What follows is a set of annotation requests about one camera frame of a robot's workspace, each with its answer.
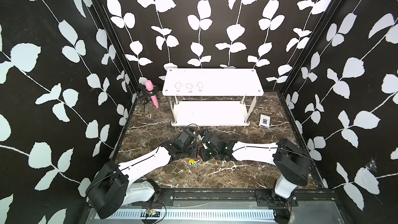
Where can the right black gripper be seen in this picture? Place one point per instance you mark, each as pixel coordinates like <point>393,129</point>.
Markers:
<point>203,154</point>

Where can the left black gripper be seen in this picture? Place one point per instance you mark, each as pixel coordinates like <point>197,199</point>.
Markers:
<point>194,151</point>

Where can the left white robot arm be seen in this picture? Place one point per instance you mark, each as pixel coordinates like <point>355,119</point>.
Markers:
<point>115,184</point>

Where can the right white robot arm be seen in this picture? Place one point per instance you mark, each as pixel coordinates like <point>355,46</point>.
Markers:
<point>292,162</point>

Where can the green cement mixer truck toy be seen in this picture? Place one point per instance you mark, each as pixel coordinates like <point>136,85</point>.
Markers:
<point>192,163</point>

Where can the white square tag card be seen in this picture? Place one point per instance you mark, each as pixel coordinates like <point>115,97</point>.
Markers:
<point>264,121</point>

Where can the white two-tier shelf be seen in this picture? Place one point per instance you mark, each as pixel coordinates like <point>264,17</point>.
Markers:
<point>228,98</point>

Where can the white perforated vent strip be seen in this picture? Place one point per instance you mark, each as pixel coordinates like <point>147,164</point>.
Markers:
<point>246,215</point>

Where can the pink microphone on stand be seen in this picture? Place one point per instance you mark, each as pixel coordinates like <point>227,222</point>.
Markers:
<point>149,92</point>

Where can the small green circuit board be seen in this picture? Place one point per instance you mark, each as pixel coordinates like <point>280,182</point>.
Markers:
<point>152,213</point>

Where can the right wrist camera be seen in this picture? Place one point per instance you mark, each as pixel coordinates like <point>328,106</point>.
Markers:
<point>210,140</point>

